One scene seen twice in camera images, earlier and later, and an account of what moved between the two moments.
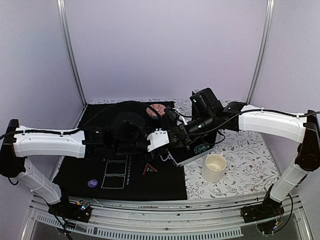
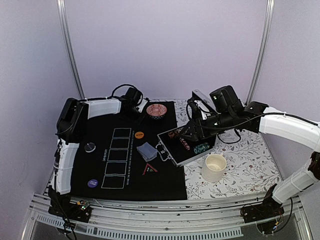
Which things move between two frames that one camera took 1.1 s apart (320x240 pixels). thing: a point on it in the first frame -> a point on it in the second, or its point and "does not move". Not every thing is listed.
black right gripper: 181,129 -> 195,133
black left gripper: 154,155 -> 139,120
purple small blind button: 92,183 does not move
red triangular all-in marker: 149,169 does not move
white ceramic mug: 213,169 does not move
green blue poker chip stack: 201,148 does not move
